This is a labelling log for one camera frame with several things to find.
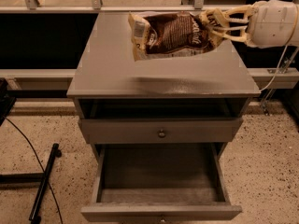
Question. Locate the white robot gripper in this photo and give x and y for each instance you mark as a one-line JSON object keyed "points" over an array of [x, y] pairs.
{"points": [[271, 22]]}

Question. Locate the brown chip bag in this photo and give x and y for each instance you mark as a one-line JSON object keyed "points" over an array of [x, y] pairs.
{"points": [[167, 35]]}

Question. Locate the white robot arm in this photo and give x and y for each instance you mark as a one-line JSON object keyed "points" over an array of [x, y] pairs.
{"points": [[296, 22]]}

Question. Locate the closed grey top drawer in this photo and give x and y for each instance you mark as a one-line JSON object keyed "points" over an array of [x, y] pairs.
{"points": [[145, 131]]}

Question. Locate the grey wooden drawer cabinet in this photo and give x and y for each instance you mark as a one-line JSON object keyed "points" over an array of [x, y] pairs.
{"points": [[110, 84]]}

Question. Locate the round metal drawer knob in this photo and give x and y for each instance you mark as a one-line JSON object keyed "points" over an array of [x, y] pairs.
{"points": [[161, 133]]}

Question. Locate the black equipment at left edge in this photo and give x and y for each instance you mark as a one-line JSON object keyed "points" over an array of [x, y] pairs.
{"points": [[6, 102]]}

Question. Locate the black metal stand leg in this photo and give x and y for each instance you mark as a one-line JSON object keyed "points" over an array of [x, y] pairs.
{"points": [[34, 217]]}

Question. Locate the grey metal railing frame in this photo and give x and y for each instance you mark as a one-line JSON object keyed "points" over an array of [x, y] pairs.
{"points": [[283, 78]]}

